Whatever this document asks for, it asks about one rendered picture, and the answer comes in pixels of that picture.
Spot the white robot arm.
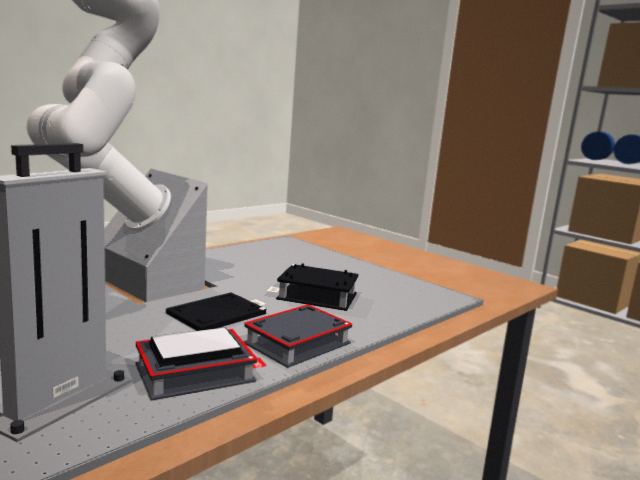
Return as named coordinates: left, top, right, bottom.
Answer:
left=27, top=0, right=171, bottom=231

